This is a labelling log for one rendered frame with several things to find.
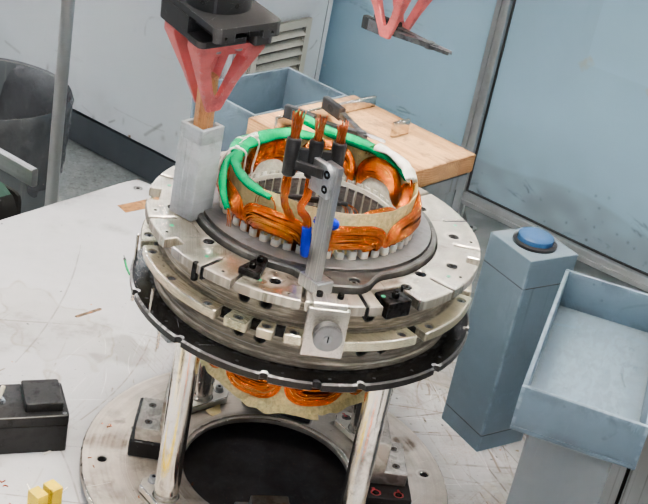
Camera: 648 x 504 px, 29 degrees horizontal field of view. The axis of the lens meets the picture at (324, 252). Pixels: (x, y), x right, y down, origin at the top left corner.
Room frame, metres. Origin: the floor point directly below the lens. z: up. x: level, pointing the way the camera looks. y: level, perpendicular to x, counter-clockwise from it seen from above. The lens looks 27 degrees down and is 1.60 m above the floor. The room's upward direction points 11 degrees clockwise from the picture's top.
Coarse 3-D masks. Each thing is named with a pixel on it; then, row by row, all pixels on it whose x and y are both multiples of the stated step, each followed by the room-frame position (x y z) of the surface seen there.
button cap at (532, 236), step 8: (520, 232) 1.25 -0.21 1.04; (528, 232) 1.25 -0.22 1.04; (536, 232) 1.25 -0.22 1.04; (544, 232) 1.26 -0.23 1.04; (520, 240) 1.24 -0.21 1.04; (528, 240) 1.23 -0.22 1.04; (536, 240) 1.23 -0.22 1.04; (544, 240) 1.24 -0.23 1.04; (552, 240) 1.24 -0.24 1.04; (544, 248) 1.23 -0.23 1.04
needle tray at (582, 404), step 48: (576, 288) 1.13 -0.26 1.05; (624, 288) 1.12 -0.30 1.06; (576, 336) 1.07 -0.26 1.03; (624, 336) 1.09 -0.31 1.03; (528, 384) 0.91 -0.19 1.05; (576, 384) 0.98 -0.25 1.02; (624, 384) 1.00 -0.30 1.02; (528, 432) 0.89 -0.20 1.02; (576, 432) 0.88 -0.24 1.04; (624, 432) 0.87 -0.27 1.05; (528, 480) 0.96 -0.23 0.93; (576, 480) 0.95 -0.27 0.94
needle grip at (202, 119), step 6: (216, 78) 1.03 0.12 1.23; (216, 84) 1.03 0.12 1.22; (198, 90) 1.03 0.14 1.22; (216, 90) 1.03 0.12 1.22; (198, 96) 1.02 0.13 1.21; (198, 102) 1.02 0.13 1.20; (198, 108) 1.02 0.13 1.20; (198, 114) 1.02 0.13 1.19; (204, 114) 1.02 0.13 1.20; (210, 114) 1.02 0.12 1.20; (198, 120) 1.02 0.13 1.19; (204, 120) 1.02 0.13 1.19; (210, 120) 1.03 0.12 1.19; (198, 126) 1.02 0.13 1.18; (204, 126) 1.02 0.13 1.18; (210, 126) 1.03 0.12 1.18
